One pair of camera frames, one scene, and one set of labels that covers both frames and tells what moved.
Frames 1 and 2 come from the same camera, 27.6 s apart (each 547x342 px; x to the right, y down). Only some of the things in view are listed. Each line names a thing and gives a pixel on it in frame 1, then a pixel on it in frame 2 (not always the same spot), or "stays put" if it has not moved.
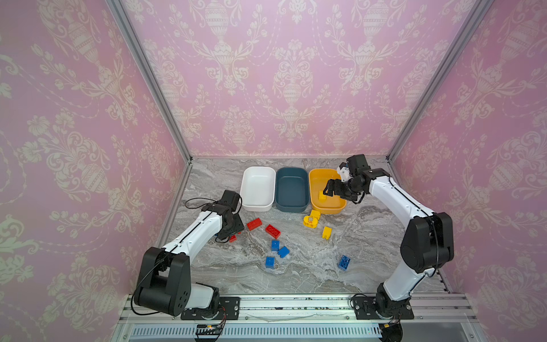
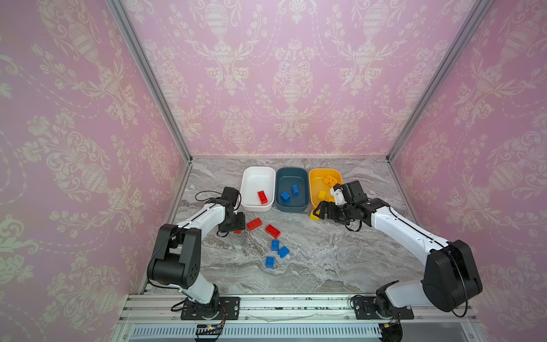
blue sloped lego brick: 283,251 stays put
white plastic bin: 258,188 stays put
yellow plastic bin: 321,203 stays put
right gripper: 340,189 → 329,210
